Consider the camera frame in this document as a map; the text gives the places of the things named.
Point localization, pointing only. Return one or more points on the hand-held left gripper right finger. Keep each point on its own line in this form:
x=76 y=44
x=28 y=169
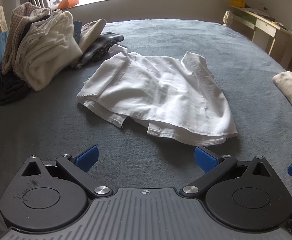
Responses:
x=205 y=158

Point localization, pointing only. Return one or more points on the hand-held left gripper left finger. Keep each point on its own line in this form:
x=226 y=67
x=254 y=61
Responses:
x=87 y=158

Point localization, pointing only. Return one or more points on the white button-up shirt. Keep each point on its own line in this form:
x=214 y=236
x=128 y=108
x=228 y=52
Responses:
x=156 y=90

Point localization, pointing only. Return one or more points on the pile of folded clothes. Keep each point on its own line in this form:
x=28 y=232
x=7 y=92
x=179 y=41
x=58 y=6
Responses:
x=51 y=50

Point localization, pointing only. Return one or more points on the black garment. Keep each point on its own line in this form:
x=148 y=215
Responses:
x=11 y=90

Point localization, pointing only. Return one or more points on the khaki garment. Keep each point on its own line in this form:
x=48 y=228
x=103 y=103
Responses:
x=91 y=33

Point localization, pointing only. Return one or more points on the blue jeans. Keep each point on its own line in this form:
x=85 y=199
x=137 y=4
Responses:
x=77 y=31

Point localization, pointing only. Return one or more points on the grey bed blanket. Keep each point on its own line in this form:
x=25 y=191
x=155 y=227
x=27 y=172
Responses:
x=161 y=35

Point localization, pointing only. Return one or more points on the carved bedpost finial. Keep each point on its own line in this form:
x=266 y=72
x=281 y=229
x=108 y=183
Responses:
x=227 y=17

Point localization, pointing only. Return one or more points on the cream wooden desk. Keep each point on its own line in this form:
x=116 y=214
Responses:
x=263 y=22

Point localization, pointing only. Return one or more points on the beige checkered garment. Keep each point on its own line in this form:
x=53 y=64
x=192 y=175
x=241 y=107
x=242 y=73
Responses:
x=16 y=22

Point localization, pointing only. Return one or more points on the orange bag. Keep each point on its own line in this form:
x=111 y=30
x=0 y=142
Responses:
x=68 y=1

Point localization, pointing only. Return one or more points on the white plastic bag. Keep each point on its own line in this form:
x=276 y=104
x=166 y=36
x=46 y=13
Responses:
x=54 y=1

